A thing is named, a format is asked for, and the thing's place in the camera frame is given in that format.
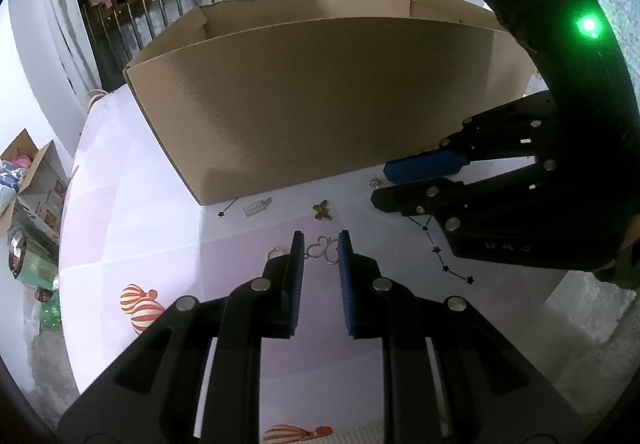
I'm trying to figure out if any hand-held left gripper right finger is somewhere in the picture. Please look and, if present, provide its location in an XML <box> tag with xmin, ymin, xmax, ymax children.
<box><xmin>337</xmin><ymin>230</ymin><xmax>586</xmax><ymax>444</ymax></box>

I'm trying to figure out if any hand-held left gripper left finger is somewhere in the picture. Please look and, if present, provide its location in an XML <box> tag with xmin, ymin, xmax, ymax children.
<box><xmin>57</xmin><ymin>230</ymin><xmax>306</xmax><ymax>444</ymax></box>

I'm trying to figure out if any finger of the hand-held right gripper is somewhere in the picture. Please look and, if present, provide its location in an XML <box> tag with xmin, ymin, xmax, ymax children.
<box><xmin>371</xmin><ymin>161</ymin><xmax>557</xmax><ymax>233</ymax></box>
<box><xmin>384</xmin><ymin>92</ymin><xmax>560</xmax><ymax>185</ymax></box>

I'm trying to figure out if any gold outline butterfly pendant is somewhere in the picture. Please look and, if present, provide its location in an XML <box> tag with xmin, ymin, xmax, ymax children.
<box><xmin>305</xmin><ymin>236</ymin><xmax>341</xmax><ymax>267</ymax></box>

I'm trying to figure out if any large brown cardboard box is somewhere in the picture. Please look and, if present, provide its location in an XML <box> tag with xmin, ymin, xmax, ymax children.
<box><xmin>122</xmin><ymin>0</ymin><xmax>538</xmax><ymax>207</ymax></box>

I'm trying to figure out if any person's right forearm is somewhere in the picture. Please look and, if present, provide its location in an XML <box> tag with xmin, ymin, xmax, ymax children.
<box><xmin>592</xmin><ymin>254</ymin><xmax>640</xmax><ymax>292</ymax></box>

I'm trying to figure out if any small silver comb clip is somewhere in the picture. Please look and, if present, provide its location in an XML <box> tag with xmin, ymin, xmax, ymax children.
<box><xmin>243</xmin><ymin>198</ymin><xmax>273</xmax><ymax>217</ymax></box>

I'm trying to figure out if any white knit sweater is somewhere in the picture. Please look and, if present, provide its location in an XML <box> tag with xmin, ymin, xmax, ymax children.
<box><xmin>327</xmin><ymin>424</ymin><xmax>386</xmax><ymax>444</ymax></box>

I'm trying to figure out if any pink balloon print tablecloth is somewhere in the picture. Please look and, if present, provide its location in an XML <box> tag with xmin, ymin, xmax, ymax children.
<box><xmin>59</xmin><ymin>91</ymin><xmax>568</xmax><ymax>444</ymax></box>

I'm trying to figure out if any green plastic bag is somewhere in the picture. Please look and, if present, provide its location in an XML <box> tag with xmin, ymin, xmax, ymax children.
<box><xmin>40</xmin><ymin>306</ymin><xmax>62</xmax><ymax>332</ymax></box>

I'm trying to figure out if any shiny green box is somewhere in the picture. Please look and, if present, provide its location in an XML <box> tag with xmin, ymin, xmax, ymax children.
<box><xmin>15</xmin><ymin>249</ymin><xmax>58</xmax><ymax>291</ymax></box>

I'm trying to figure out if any open printed cardboard box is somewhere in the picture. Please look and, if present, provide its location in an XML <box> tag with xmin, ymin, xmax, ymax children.
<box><xmin>0</xmin><ymin>130</ymin><xmax>71</xmax><ymax>245</ymax></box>

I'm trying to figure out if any stainless steel bowl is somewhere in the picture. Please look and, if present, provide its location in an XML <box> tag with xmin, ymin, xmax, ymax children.
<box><xmin>7</xmin><ymin>229</ymin><xmax>28</xmax><ymax>275</ymax></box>

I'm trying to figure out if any white curtain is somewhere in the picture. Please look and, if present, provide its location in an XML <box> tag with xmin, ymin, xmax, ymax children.
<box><xmin>7</xmin><ymin>0</ymin><xmax>103</xmax><ymax>97</ymax></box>

